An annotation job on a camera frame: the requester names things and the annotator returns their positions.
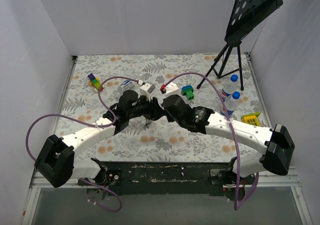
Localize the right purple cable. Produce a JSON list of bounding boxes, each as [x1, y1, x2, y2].
[[164, 72, 260, 211]]

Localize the Pepsi plastic bottle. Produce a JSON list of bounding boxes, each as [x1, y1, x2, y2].
[[220, 78, 238, 101]]

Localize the clear lying bottle silver label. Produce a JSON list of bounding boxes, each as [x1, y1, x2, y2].
[[117, 72, 151, 96]]

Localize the black base beam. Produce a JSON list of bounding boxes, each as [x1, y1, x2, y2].
[[77, 161, 248, 196]]

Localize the yellow green toy brick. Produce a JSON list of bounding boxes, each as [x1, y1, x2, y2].
[[241, 112, 261, 127]]

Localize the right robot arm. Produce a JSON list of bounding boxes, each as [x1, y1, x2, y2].
[[162, 95, 295, 184]]

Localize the black music stand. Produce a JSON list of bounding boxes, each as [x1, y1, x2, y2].
[[205, 0, 283, 91]]

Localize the blue bottle cap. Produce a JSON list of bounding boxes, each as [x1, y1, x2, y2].
[[230, 74, 238, 82], [232, 91, 241, 100]]

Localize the blue label bottle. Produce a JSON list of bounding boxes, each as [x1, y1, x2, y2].
[[220, 95, 240, 117]]

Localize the floral table cloth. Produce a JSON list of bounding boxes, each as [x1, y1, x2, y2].
[[47, 54, 278, 163]]

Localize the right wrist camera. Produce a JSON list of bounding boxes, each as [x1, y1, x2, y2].
[[160, 82, 180, 98]]

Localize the multicolour toy brick stack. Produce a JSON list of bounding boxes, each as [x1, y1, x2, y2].
[[87, 73, 104, 92]]

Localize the green blue toy bricks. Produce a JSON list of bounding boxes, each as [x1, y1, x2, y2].
[[181, 85, 194, 100]]

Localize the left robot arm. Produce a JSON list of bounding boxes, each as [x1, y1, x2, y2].
[[34, 90, 165, 188]]

